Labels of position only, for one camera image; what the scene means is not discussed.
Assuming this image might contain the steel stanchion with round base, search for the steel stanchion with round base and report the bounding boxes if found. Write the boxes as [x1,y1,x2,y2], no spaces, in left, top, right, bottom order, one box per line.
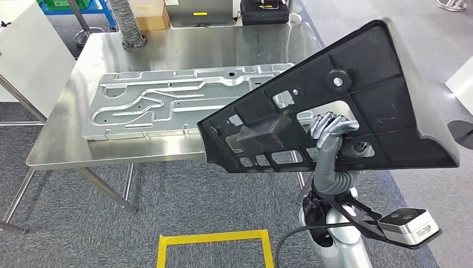
[67,0,107,47]

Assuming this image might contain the stainless steel workbench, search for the stainless steel workbench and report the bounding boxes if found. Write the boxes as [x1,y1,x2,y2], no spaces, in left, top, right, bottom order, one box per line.
[0,22,327,236]

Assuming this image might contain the white cabinet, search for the white cabinet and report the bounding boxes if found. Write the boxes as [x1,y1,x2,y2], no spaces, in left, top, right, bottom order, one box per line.
[0,0,77,120]

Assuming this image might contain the steel side table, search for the steel side table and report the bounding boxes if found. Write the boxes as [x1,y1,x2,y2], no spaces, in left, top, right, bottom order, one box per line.
[0,73,47,127]

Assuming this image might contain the black camera bracket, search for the black camera bracket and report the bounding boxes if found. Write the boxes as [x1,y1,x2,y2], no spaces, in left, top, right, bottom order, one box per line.
[313,188,443,250]

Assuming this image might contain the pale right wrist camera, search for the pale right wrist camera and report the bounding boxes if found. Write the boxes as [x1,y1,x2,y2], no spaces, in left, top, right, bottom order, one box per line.
[377,207,441,246]

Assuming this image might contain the white display plinth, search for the white display plinth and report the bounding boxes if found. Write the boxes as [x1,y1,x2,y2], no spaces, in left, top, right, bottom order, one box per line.
[445,55,473,116]

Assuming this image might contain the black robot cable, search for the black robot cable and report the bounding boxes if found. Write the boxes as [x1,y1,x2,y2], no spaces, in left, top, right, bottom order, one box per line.
[274,222,356,268]

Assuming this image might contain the grey laptop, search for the grey laptop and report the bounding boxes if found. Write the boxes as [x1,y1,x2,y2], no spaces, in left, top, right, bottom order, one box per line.
[164,0,238,29]

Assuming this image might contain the cardboard box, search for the cardboard box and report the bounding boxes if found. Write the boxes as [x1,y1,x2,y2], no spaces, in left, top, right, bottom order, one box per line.
[128,0,171,32]

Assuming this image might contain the stamped aluminium plate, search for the stamped aluminium plate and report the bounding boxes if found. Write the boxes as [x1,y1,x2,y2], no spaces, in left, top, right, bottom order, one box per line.
[81,63,296,142]

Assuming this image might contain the silver stanchion base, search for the silver stanchion base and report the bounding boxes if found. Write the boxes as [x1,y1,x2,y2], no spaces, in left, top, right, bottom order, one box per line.
[435,0,467,13]

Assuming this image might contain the grey flexible hose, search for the grey flexible hose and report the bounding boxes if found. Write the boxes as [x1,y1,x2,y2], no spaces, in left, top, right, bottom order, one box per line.
[108,0,149,51]

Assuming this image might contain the green plastic crate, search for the green plastic crate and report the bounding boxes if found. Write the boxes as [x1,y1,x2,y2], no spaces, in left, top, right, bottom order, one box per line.
[43,0,91,11]

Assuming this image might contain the black carrying case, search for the black carrying case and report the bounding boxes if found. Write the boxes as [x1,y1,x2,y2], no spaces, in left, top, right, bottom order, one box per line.
[239,0,291,26]

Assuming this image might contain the blue cart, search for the blue cart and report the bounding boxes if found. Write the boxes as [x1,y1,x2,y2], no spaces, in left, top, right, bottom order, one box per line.
[37,0,118,30]

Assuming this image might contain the black plastic panel part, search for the black plastic panel part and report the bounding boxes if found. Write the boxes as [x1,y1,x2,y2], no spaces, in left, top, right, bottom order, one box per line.
[196,17,461,175]

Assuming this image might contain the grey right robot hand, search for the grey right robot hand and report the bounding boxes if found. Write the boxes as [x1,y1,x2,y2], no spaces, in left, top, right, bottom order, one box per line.
[308,112,360,186]

